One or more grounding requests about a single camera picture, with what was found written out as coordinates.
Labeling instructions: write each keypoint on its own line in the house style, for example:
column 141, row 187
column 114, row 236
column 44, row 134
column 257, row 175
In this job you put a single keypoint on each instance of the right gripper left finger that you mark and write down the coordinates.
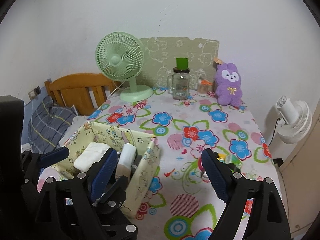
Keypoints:
column 86, row 206

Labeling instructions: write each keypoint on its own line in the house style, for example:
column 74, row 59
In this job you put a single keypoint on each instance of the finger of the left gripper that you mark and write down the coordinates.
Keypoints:
column 33, row 163

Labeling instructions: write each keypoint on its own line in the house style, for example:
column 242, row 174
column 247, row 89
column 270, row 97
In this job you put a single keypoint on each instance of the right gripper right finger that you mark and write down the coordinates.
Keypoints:
column 268, row 219

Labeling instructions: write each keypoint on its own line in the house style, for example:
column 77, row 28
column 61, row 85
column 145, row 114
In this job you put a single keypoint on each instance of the white cloth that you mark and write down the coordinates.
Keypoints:
column 92, row 154

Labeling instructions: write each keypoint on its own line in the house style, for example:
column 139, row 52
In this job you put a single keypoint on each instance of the white garbage bag roll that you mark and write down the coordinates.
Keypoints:
column 126, row 160

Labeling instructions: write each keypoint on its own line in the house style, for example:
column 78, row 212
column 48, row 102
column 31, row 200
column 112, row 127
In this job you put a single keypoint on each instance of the green tissue pack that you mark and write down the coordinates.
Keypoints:
column 231, row 161

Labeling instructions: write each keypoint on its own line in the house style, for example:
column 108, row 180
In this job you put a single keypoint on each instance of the grey plaid pillow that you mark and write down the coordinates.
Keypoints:
column 48, row 125

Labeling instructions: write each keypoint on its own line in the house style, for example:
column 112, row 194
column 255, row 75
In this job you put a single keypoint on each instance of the beige wardrobe door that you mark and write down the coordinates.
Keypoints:
column 300, row 174

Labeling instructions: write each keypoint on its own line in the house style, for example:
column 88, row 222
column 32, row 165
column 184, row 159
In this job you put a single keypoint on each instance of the floral tablecloth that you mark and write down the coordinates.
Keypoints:
column 180, row 202

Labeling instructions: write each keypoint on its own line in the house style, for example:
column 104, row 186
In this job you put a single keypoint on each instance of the white standing fan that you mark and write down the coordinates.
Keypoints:
column 291, row 121

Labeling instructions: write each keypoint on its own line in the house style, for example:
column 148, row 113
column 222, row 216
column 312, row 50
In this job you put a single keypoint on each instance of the purple plush bunny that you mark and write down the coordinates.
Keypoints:
column 227, row 84

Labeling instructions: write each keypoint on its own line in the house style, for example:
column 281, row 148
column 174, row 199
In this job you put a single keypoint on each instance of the cotton swab container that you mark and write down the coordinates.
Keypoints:
column 203, row 87

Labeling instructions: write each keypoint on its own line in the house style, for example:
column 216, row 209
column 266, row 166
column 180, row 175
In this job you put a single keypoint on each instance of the green desk fan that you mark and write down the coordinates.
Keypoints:
column 120, row 57

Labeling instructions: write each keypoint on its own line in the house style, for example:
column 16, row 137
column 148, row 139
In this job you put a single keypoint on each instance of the glass mason jar mug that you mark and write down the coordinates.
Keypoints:
column 178, row 84

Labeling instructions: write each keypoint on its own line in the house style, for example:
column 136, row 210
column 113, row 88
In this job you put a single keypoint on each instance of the green cup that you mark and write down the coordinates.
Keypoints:
column 182, row 63

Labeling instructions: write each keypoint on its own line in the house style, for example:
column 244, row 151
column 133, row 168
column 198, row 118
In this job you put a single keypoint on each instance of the green patterned board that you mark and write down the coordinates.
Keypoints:
column 163, row 54

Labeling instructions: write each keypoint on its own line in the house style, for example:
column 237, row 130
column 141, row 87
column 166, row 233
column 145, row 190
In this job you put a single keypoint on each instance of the wall power outlet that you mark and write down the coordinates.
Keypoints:
column 34, row 93

